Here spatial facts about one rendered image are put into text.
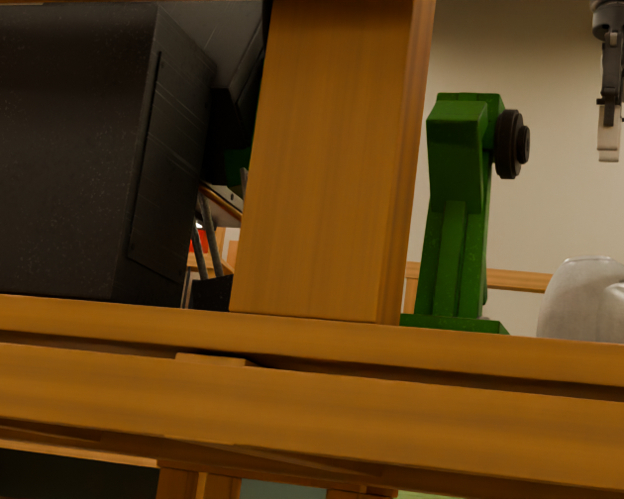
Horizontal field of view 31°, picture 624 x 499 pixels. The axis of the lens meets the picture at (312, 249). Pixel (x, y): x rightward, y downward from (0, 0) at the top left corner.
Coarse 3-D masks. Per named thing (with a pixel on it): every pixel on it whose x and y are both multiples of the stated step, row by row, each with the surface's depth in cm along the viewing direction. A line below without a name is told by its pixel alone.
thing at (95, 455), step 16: (192, 256) 666; (208, 256) 665; (208, 272) 667; (224, 272) 709; (16, 448) 658; (32, 448) 656; (48, 448) 655; (64, 448) 653; (144, 464) 643; (0, 496) 696
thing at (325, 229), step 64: (320, 0) 108; (384, 0) 106; (320, 64) 107; (384, 64) 105; (256, 128) 107; (320, 128) 105; (384, 128) 103; (256, 192) 106; (320, 192) 104; (384, 192) 102; (256, 256) 104; (320, 256) 102; (384, 256) 101; (384, 320) 102
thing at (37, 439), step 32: (96, 448) 165; (128, 448) 163; (160, 448) 162; (192, 448) 161; (352, 480) 153; (384, 480) 152; (416, 480) 150; (448, 480) 149; (480, 480) 148; (512, 480) 147
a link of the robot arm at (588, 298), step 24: (576, 264) 196; (600, 264) 195; (552, 288) 197; (576, 288) 193; (600, 288) 193; (552, 312) 195; (576, 312) 192; (600, 312) 191; (552, 336) 194; (576, 336) 191; (600, 336) 190
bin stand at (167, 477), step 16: (160, 464) 182; (176, 464) 182; (192, 464) 181; (160, 480) 182; (176, 480) 182; (192, 480) 183; (208, 480) 201; (224, 480) 200; (240, 480) 203; (272, 480) 176; (288, 480) 176; (304, 480) 175; (320, 480) 174; (160, 496) 182; (176, 496) 181; (192, 496) 184; (208, 496) 200; (224, 496) 200; (336, 496) 173; (352, 496) 173; (368, 496) 192; (384, 496) 192
